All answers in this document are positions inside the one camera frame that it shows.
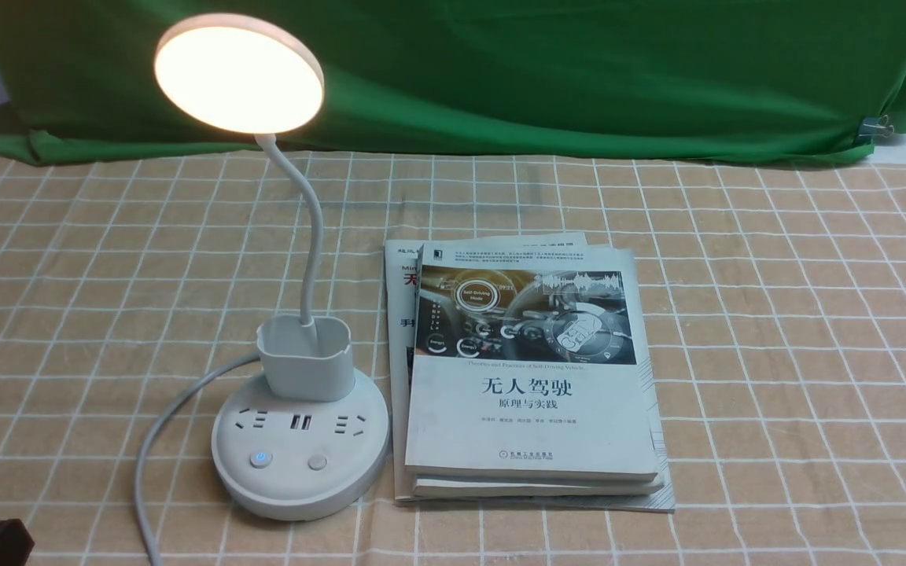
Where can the checkered beige tablecloth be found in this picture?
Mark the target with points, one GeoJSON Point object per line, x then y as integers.
{"type": "Point", "coordinates": [774, 299]}

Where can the metal binder clip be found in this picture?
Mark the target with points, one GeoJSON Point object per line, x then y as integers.
{"type": "Point", "coordinates": [873, 129]}

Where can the green backdrop cloth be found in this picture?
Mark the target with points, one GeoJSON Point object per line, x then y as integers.
{"type": "Point", "coordinates": [736, 81]}

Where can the bottom book with red text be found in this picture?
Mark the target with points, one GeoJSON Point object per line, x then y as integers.
{"type": "Point", "coordinates": [401, 271]}

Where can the middle white book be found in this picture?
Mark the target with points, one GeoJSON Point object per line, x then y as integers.
{"type": "Point", "coordinates": [457, 487]}

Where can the top self-driving textbook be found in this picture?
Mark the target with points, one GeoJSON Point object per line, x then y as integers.
{"type": "Point", "coordinates": [530, 362]}

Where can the white desk lamp with base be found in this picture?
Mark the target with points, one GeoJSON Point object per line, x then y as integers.
{"type": "Point", "coordinates": [308, 435]}

